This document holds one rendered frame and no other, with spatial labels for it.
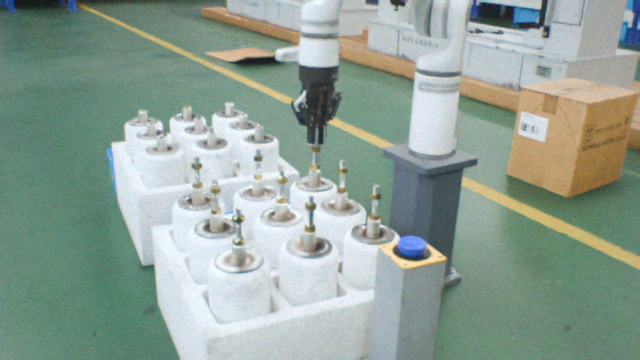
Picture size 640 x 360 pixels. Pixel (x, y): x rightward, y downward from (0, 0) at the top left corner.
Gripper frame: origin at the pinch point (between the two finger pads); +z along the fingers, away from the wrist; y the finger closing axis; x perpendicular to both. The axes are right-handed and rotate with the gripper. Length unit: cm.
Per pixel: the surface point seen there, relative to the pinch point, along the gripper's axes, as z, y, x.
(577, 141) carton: 18, 93, -24
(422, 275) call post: 5.8, -23.3, -37.9
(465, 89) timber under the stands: 32, 190, 59
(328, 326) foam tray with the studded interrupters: 20.6, -24.2, -23.2
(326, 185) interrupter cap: 10.1, 0.8, -2.3
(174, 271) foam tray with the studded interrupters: 17.5, -33.0, 3.5
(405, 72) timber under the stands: 33, 204, 103
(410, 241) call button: 2.5, -21.6, -34.7
